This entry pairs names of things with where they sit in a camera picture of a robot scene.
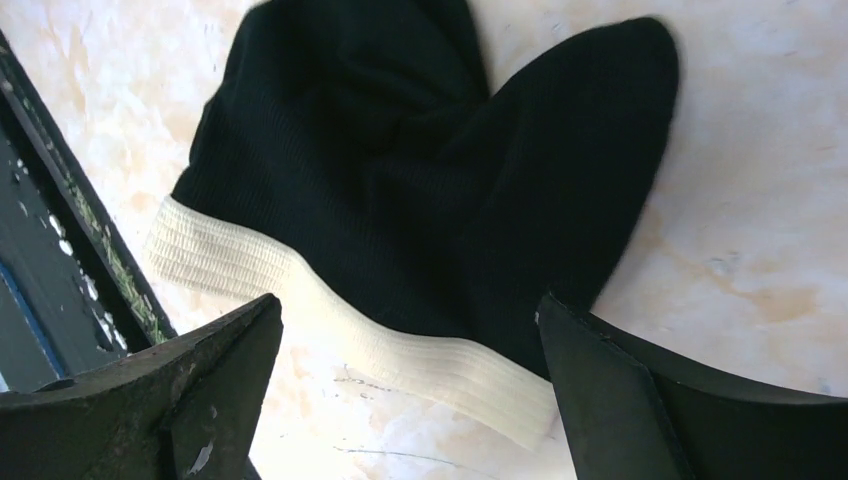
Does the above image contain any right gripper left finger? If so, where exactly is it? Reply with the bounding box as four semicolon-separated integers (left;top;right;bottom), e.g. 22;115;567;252
1;294;283;479

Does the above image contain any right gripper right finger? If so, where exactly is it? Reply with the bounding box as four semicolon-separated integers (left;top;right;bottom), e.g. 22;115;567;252
537;295;847;479

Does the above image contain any black underwear white waistband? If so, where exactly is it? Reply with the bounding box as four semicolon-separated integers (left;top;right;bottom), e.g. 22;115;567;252
145;1;679;449

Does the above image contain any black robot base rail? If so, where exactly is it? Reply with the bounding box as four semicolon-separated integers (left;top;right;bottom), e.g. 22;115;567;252
1;42;175;392

